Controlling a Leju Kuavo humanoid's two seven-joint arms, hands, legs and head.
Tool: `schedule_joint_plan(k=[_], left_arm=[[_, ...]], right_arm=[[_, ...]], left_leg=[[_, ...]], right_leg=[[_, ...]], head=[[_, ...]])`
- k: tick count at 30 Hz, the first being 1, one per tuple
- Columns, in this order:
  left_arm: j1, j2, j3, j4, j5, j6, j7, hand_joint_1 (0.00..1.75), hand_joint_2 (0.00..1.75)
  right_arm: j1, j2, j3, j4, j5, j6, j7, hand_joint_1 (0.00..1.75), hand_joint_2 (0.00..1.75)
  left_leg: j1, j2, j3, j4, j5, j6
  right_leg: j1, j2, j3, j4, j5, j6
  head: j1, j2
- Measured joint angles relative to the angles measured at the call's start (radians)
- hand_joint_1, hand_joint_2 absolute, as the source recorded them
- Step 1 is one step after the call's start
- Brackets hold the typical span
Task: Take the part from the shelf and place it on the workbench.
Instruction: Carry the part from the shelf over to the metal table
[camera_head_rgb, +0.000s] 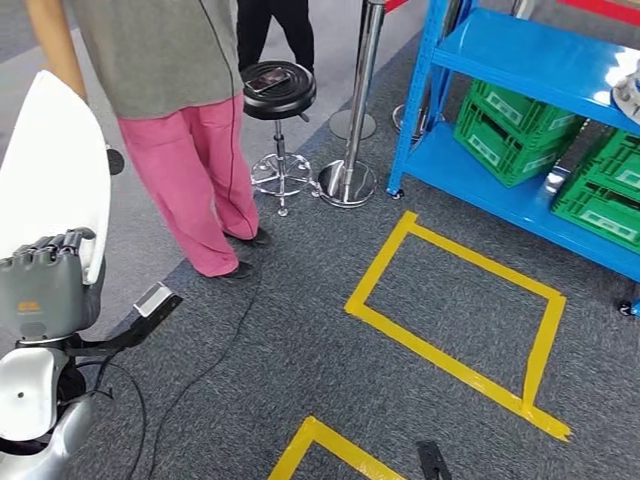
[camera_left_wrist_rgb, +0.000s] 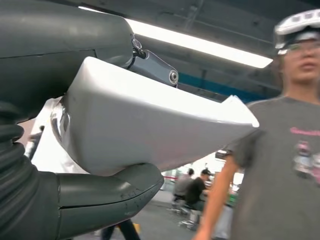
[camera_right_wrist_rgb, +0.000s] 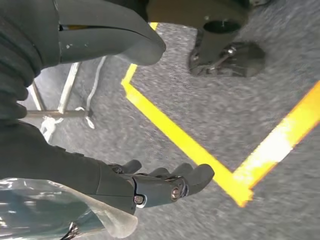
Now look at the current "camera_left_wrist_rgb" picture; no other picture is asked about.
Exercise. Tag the long ceiling light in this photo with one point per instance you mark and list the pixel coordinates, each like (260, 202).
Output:
(200, 44)

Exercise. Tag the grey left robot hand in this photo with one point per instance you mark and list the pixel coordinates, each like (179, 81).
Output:
(50, 39)

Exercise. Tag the white VR headset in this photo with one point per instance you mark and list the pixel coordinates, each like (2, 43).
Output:
(295, 24)

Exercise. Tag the person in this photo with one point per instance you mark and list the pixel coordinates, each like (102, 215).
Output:
(275, 165)
(195, 192)
(127, 230)
(183, 187)

